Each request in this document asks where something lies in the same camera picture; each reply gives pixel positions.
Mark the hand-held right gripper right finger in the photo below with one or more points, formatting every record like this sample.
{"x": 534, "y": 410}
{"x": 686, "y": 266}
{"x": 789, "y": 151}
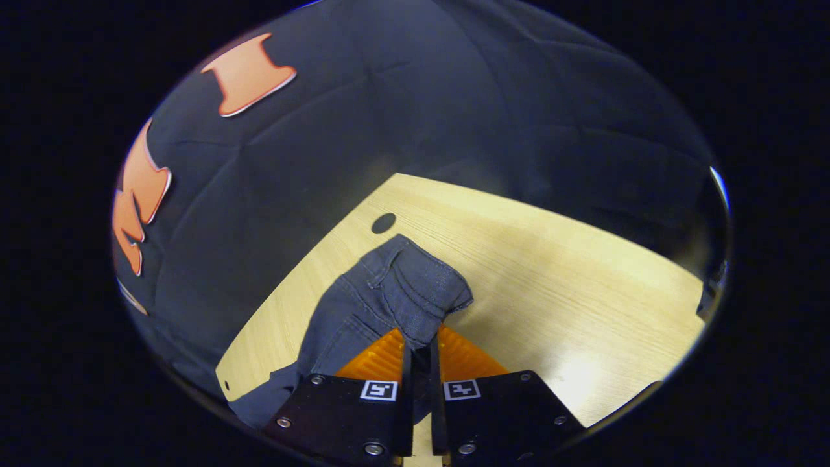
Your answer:
{"x": 493, "y": 415}

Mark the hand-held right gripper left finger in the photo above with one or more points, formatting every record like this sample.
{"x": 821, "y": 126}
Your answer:
{"x": 350, "y": 415}

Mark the dark denim jeans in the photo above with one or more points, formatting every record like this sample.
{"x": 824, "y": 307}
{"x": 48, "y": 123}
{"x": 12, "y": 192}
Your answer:
{"x": 389, "y": 285}

